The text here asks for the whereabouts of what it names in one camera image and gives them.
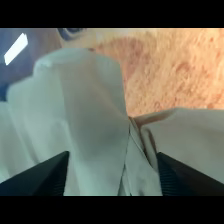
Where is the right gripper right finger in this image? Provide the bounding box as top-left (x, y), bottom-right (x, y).
top-left (156, 151), bottom-right (224, 197)

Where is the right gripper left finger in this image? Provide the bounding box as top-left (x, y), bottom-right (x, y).
top-left (0, 150), bottom-right (71, 197)

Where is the beige shirt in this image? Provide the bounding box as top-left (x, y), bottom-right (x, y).
top-left (0, 47), bottom-right (224, 197)

